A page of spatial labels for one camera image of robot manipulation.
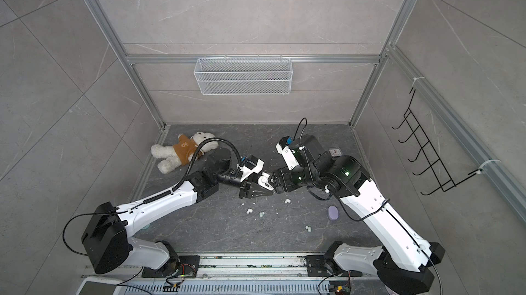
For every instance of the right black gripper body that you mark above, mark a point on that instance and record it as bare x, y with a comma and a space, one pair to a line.
292, 178

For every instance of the white wire mesh basket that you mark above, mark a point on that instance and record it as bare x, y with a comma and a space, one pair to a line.
244, 76

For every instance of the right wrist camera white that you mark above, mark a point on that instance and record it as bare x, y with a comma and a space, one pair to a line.
284, 150

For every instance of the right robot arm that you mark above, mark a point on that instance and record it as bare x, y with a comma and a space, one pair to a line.
404, 262

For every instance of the small black square box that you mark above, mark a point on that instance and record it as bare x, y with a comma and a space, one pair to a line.
335, 152

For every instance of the black wall hook rack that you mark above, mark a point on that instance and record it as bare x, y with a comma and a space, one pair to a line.
427, 150

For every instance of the white teddy bear brown shirt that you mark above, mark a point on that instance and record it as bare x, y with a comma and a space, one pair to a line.
181, 153

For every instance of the purple earbud charging case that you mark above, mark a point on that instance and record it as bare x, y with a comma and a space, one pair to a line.
333, 213

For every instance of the white tablet device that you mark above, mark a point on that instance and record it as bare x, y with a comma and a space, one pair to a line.
100, 286

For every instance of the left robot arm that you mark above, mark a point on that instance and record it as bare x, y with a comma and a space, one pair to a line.
109, 239

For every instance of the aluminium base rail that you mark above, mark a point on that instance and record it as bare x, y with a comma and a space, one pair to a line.
246, 273

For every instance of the white earbud charging case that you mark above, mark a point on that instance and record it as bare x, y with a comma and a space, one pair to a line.
264, 180

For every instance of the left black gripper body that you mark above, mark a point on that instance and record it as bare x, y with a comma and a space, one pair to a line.
232, 178

